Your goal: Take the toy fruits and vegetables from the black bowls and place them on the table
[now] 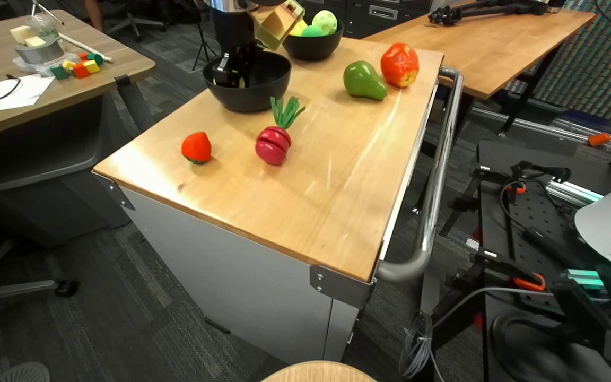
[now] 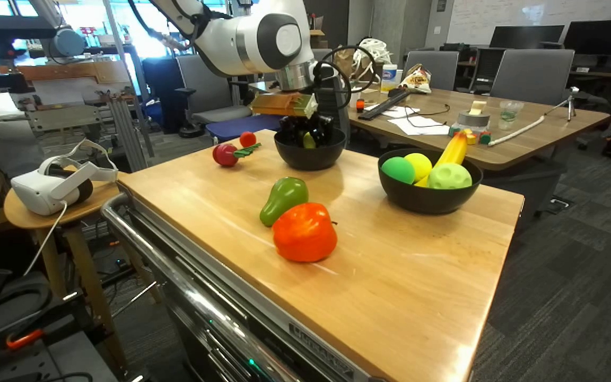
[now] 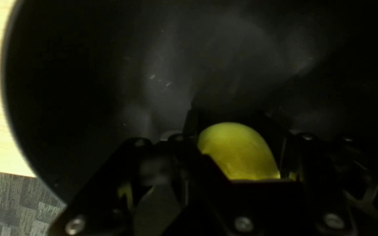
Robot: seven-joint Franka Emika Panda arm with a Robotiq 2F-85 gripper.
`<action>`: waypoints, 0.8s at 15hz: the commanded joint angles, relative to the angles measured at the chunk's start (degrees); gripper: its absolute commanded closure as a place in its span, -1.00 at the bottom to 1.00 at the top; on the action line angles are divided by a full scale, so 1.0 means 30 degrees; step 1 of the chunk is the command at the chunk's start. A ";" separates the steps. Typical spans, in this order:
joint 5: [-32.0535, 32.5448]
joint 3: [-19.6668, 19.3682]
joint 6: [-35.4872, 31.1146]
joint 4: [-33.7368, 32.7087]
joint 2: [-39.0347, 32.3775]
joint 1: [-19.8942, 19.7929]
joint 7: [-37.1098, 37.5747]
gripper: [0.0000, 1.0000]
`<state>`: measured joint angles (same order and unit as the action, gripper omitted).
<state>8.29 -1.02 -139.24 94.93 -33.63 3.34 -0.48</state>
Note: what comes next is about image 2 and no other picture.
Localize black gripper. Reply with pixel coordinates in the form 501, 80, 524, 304
280, 70, 350, 149

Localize red toy strawberry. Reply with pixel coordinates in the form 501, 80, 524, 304
240, 131, 257, 149

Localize green toy pear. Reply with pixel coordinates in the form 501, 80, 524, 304
259, 176, 307, 227

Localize red toy radish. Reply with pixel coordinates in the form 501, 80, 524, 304
213, 144, 257, 168

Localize yellow toy lemon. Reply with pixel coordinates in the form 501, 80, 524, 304
303, 131, 316, 149

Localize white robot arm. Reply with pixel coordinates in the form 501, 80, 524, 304
145, 0, 350, 137

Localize green toy ball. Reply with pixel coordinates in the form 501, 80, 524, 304
381, 157, 415, 185

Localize yellow toy ball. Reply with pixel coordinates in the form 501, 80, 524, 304
406, 152, 432, 183

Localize light green toy cabbage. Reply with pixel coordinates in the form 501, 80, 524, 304
429, 163, 474, 189

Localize yellow toy banana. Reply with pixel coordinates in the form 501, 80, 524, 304
432, 129, 475, 168

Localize black bowl left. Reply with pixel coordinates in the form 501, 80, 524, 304
273, 131, 345, 171

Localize black bowl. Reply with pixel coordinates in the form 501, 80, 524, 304
273, 131, 345, 171
378, 149, 484, 214

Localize black keyboard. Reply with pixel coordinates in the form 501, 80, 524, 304
359, 87, 411, 121

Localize white paper sheets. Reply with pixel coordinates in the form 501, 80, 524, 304
384, 106, 449, 137

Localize grey office chair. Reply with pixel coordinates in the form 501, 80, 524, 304
176, 54, 251, 127

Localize black bowl right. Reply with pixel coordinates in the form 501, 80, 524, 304
378, 149, 484, 214

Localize wooden office table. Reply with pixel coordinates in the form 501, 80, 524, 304
350, 89, 610, 172

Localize grey chair right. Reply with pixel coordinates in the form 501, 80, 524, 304
490, 48, 576, 105

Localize white VR headset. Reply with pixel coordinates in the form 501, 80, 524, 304
11, 138, 118, 216

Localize round wooden stool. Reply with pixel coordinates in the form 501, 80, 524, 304
4, 183, 127, 373

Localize orange clamp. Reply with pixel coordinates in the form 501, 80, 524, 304
4, 330, 44, 351

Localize metal cart handle bar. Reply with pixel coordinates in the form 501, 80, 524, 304
103, 194, 299, 382

